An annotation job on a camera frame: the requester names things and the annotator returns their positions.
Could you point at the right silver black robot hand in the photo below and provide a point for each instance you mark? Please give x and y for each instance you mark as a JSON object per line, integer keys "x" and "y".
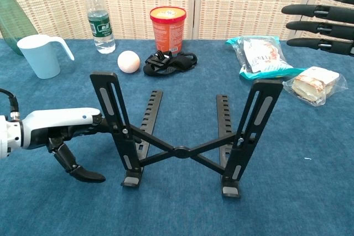
{"x": 332, "y": 30}

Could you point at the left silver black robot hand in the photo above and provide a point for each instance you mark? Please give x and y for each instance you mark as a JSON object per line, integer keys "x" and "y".
{"x": 55, "y": 118}

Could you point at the black folding laptop stand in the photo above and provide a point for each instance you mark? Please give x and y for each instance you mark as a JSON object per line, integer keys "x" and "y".
{"x": 181, "y": 153}

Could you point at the clear wrapped sandwich bread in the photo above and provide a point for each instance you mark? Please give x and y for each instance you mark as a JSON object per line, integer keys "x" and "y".
{"x": 312, "y": 84}

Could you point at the teal snack bag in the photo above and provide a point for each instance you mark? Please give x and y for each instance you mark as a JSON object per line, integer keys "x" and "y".
{"x": 273, "y": 56}

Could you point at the blue tablecloth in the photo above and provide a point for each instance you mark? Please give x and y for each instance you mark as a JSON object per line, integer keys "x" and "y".
{"x": 69, "y": 208}

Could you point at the pale pink ball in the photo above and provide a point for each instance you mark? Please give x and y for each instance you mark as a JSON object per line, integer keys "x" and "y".
{"x": 128, "y": 62}

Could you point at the woven bamboo folding screen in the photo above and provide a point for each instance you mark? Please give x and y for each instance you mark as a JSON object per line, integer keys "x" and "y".
{"x": 235, "y": 4}

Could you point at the clear water bottle green label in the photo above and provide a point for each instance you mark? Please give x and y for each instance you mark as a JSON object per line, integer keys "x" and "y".
{"x": 101, "y": 26}

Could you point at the green glass vase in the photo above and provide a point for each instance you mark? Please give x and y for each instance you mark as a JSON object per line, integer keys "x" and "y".
{"x": 11, "y": 20}

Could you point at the orange instant noodle cup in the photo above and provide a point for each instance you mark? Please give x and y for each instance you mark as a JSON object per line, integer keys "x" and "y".
{"x": 166, "y": 28}

